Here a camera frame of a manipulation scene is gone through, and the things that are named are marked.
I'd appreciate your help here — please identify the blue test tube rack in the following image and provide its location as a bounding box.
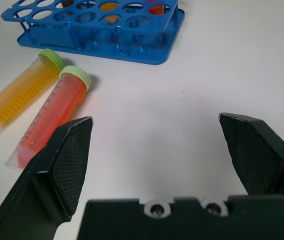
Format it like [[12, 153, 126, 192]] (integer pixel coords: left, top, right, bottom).
[[0, 0, 186, 66]]

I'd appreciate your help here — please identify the red liquid tube green cap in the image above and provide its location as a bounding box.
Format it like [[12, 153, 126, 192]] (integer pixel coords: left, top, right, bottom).
[[4, 65, 92, 172]]

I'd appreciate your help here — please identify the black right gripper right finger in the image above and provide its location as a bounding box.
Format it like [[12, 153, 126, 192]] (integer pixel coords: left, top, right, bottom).
[[218, 112, 284, 210]]

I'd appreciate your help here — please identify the orange liquid tube green cap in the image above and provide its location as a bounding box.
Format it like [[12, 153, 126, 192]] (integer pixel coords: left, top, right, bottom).
[[0, 48, 66, 137]]

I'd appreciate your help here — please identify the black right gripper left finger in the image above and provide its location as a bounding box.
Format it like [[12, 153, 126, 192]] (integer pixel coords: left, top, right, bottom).
[[0, 116, 94, 240]]

